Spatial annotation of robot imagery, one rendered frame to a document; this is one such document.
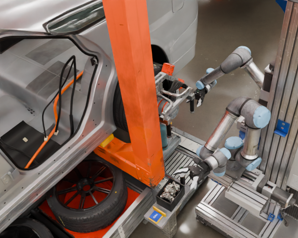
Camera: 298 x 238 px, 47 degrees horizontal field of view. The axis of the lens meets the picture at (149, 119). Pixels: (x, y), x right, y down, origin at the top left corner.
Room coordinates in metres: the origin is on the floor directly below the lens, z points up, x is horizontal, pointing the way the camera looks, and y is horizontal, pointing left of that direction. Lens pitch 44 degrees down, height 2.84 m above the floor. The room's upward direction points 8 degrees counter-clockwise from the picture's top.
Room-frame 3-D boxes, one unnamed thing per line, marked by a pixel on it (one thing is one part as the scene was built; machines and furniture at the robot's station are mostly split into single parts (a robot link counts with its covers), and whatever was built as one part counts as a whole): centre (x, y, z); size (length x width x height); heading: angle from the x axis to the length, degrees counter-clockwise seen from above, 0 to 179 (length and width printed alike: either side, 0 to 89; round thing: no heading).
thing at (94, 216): (1.73, 0.60, 0.39); 0.66 x 0.66 x 0.24
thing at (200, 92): (2.25, -0.48, 0.86); 0.12 x 0.08 x 0.09; 136
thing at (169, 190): (1.50, -0.09, 0.51); 0.20 x 0.14 x 0.13; 138
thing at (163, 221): (1.48, -0.07, 0.44); 0.43 x 0.17 x 0.03; 136
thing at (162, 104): (2.14, -0.14, 0.85); 0.21 x 0.14 x 0.14; 46
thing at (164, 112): (2.03, -0.11, 1.03); 0.19 x 0.18 x 0.11; 46
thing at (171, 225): (1.46, -0.05, 0.21); 0.10 x 0.10 x 0.42; 46
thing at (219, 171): (1.27, -0.38, 1.12); 0.11 x 0.08 x 0.11; 30
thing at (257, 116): (1.39, -0.62, 1.19); 0.15 x 0.12 x 0.55; 30
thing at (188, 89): (2.18, -0.25, 1.03); 0.19 x 0.18 x 0.11; 46
